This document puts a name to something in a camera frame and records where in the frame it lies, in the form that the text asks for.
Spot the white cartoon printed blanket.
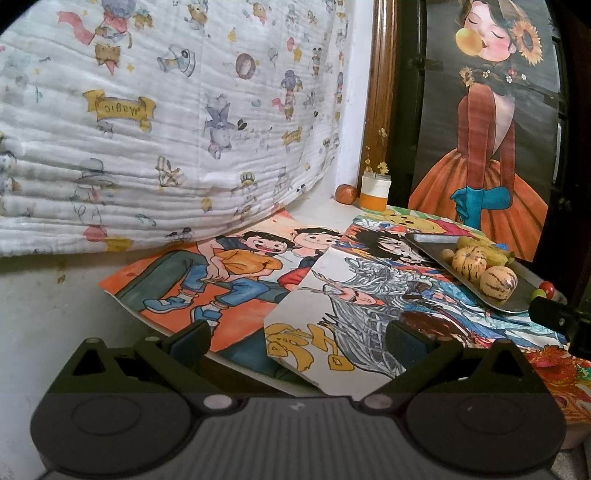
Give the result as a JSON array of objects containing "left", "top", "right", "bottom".
[{"left": 0, "top": 0, "right": 350, "bottom": 257}]

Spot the white-haired figure drawing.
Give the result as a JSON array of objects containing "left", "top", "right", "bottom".
[{"left": 263, "top": 244, "right": 570, "bottom": 402}]

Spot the striped yellow pepino melon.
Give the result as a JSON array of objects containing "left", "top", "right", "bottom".
[
  {"left": 451, "top": 246, "right": 488, "bottom": 281},
  {"left": 479, "top": 265, "right": 517, "bottom": 302}
]

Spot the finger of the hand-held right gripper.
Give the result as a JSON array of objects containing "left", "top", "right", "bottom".
[{"left": 529, "top": 296, "right": 575, "bottom": 330}]

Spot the brown wooden door frame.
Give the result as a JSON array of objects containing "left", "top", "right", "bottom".
[{"left": 358, "top": 0, "right": 400, "bottom": 205}]

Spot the yellow bear drawing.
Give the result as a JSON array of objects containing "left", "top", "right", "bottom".
[{"left": 358, "top": 207, "right": 491, "bottom": 241}]

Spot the yellow flower twig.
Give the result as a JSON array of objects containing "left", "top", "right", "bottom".
[{"left": 362, "top": 127, "right": 391, "bottom": 176}]

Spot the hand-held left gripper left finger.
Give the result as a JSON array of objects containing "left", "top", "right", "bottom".
[{"left": 55, "top": 319, "right": 240, "bottom": 412}]

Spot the white and orange jar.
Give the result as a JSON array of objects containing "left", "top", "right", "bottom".
[{"left": 359, "top": 173, "right": 392, "bottom": 211}]

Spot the metal tray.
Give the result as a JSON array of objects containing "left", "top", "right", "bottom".
[{"left": 405, "top": 232, "right": 567, "bottom": 315}]

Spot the yellow banana with green tip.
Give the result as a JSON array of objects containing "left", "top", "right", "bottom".
[{"left": 480, "top": 247, "right": 517, "bottom": 267}]

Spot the dark-haired anime drawing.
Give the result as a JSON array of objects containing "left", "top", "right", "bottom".
[{"left": 339, "top": 217, "right": 445, "bottom": 278}]

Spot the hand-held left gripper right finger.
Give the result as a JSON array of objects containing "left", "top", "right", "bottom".
[{"left": 358, "top": 319, "right": 542, "bottom": 412}]

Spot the orange cartoon boys drawing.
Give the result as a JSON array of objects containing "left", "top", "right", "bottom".
[{"left": 98, "top": 210, "right": 352, "bottom": 339}]

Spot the girl in orange dress poster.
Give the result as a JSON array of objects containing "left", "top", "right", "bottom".
[{"left": 407, "top": 0, "right": 562, "bottom": 260}]

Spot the red dragon drawing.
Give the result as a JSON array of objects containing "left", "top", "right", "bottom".
[{"left": 522, "top": 348, "right": 591, "bottom": 431}]

